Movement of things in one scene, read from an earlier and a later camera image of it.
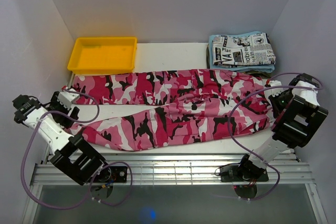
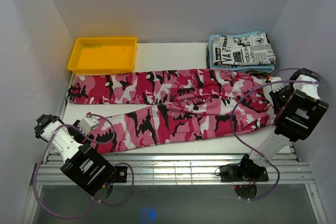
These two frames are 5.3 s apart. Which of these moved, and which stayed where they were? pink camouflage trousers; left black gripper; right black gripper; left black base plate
Moved: left black gripper
Stayed: pink camouflage trousers; right black gripper; left black base plate
